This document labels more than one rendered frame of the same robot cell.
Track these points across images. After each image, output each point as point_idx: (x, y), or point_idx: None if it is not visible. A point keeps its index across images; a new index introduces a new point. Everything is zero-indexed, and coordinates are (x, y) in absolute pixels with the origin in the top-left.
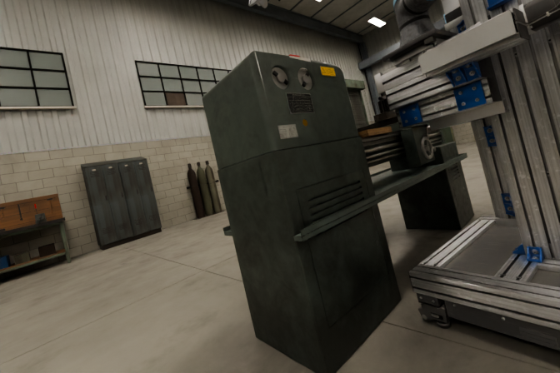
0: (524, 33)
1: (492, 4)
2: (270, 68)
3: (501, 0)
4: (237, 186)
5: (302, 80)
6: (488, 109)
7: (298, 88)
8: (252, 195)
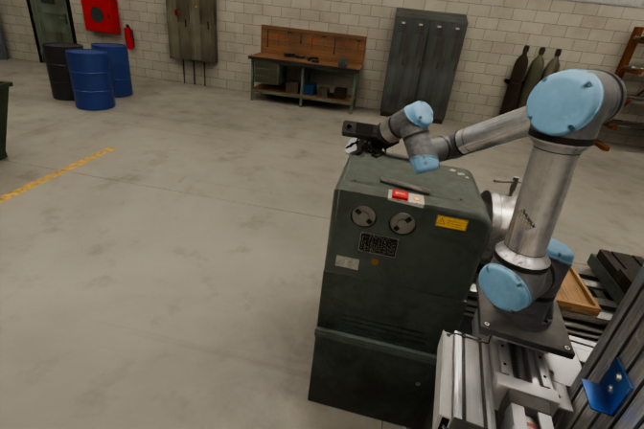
0: None
1: (603, 383)
2: (352, 207)
3: (586, 395)
4: None
5: (397, 224)
6: None
7: (383, 231)
8: None
